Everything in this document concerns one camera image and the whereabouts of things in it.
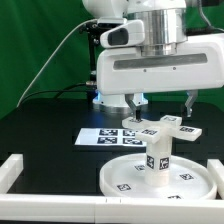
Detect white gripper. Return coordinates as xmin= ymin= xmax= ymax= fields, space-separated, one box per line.
xmin=97 ymin=33 xmax=224 ymax=121

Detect white cross table base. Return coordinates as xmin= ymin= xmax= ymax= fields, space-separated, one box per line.
xmin=122 ymin=115 xmax=202 ymax=144

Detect white round table top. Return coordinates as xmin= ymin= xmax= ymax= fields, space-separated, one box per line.
xmin=99 ymin=153 xmax=217 ymax=199

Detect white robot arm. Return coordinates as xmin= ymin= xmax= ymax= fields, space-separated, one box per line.
xmin=82 ymin=0 xmax=224 ymax=117

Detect white fiducial marker sheet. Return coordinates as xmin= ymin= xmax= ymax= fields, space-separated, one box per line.
xmin=75 ymin=128 xmax=146 ymax=147

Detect camera on black stand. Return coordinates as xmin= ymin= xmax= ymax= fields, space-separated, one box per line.
xmin=79 ymin=19 xmax=119 ymax=101

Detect black base cables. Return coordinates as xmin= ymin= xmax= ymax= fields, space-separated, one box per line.
xmin=18 ymin=82 xmax=98 ymax=107

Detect grey camera cable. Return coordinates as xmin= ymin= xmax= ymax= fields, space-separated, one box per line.
xmin=16 ymin=18 xmax=99 ymax=108

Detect white workspace border frame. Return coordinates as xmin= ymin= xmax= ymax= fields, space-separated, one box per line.
xmin=0 ymin=154 xmax=224 ymax=224

